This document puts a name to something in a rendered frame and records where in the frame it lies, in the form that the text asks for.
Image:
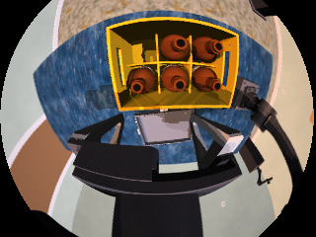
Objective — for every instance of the orange divided crate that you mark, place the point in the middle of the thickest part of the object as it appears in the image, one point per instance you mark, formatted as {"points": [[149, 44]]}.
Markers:
{"points": [[136, 44]]}

